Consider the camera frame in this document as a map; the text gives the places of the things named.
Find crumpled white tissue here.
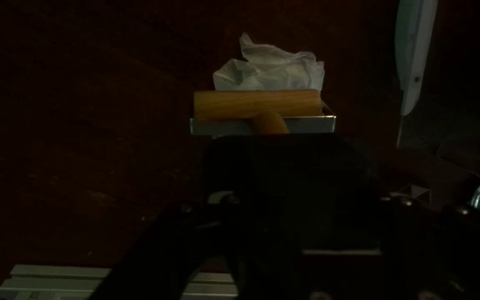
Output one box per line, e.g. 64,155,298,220
211,32,326,93

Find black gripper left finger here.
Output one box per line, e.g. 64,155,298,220
88,135,286,300

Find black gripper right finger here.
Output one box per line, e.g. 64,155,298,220
281,135,474,300

